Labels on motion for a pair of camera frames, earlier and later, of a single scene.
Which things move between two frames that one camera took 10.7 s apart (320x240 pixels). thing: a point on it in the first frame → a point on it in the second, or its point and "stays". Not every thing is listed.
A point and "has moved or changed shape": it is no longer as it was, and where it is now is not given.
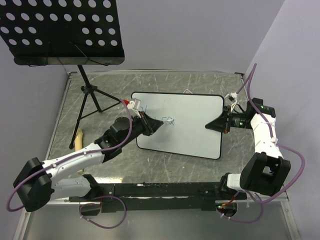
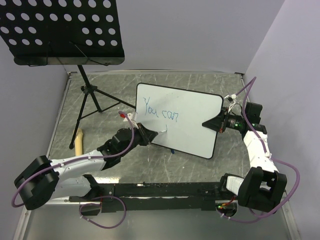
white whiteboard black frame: [188, 135] has moved or changed shape
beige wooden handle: [78, 141] stays
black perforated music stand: [65, 33] stays
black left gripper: [150, 125] → [146, 135]
